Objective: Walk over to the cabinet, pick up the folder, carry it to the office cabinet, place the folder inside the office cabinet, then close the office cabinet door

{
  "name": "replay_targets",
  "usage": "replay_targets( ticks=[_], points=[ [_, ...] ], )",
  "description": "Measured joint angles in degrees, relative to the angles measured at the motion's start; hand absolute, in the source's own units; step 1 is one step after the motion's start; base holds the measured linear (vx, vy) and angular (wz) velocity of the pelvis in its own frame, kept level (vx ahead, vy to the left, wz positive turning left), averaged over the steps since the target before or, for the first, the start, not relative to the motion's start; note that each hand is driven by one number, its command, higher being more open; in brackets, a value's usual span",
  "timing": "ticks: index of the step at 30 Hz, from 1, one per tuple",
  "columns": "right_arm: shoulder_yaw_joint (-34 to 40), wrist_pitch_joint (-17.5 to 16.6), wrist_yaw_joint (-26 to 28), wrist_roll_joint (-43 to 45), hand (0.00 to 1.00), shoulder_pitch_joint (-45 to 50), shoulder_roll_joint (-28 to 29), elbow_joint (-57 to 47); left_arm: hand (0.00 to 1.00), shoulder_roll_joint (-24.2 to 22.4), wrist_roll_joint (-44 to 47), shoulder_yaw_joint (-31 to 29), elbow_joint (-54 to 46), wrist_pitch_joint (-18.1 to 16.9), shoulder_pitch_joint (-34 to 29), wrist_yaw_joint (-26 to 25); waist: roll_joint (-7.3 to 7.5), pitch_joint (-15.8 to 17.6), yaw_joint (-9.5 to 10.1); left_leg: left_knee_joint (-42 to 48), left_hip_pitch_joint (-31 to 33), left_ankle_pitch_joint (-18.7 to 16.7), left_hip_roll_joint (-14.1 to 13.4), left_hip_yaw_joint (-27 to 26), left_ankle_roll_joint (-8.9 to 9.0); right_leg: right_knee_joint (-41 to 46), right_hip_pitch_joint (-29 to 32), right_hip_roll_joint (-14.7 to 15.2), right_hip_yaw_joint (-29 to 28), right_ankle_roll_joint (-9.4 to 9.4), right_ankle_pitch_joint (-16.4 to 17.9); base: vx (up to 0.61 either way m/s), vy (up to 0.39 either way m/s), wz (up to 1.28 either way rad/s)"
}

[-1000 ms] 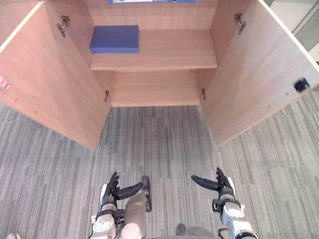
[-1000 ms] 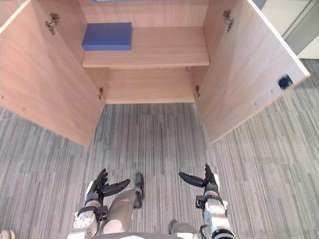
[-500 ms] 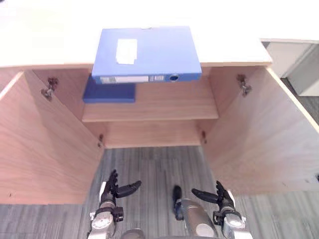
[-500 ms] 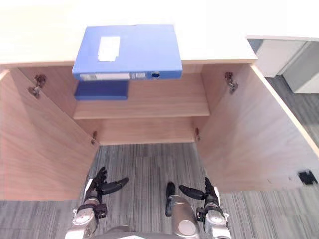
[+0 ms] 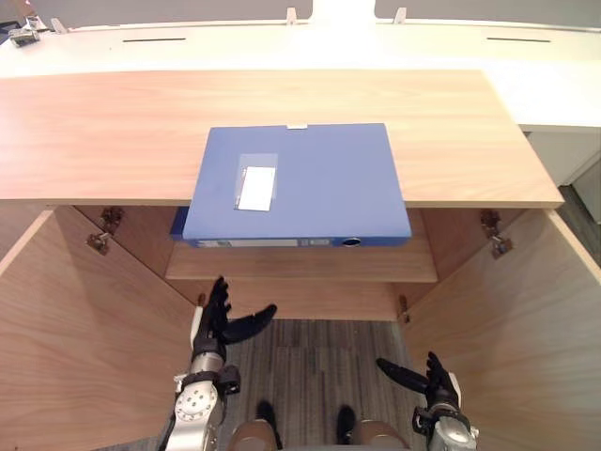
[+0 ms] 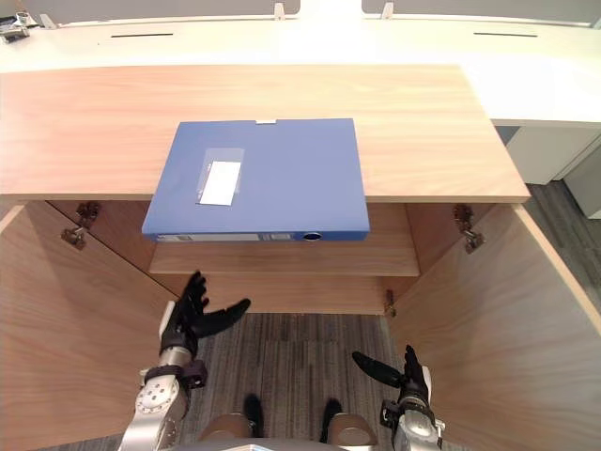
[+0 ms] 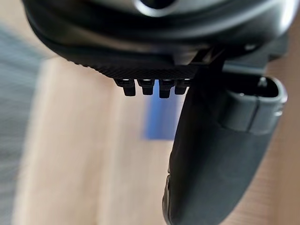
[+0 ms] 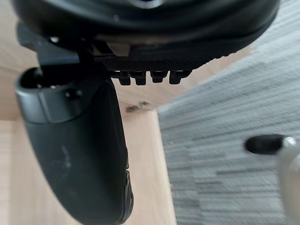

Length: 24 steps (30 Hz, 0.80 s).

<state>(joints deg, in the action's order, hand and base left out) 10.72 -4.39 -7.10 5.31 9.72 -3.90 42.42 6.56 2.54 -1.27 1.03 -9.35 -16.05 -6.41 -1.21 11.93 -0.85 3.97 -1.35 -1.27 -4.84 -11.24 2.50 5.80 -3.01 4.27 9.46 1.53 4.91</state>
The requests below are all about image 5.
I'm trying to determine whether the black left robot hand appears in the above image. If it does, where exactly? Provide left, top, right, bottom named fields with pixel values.
left=191, top=275, right=279, bottom=352

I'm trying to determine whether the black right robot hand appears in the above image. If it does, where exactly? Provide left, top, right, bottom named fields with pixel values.
left=376, top=350, right=461, bottom=409

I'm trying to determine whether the wooden cabinet door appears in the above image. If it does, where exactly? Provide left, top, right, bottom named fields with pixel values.
left=0, top=209, right=204, bottom=451
left=399, top=209, right=601, bottom=451

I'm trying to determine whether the wooden cabinet shelf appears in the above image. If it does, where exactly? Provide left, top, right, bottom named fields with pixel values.
left=164, top=243, right=439, bottom=284

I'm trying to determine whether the blue file folder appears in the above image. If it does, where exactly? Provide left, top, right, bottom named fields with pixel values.
left=169, top=122, right=413, bottom=249

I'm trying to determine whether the wooden office cabinet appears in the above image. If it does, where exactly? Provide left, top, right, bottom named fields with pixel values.
left=0, top=69, right=565, bottom=325

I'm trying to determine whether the white side cabinet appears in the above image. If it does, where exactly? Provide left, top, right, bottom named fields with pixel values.
left=516, top=122, right=601, bottom=189

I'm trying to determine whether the white office desk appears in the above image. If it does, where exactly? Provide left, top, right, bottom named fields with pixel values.
left=0, top=16, right=601, bottom=128

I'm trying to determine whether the silver robot right leg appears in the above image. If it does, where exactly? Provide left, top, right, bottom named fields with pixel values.
left=335, top=404, right=408, bottom=451

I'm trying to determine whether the silver robot leg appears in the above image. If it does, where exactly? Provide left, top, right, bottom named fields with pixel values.
left=335, top=404, right=408, bottom=451
left=229, top=398, right=284, bottom=451

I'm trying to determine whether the silver robot left leg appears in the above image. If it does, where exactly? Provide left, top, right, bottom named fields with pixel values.
left=229, top=398, right=284, bottom=451

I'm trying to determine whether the small grey desk clutter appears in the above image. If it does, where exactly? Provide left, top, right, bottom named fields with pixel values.
left=8, top=16, right=42, bottom=48

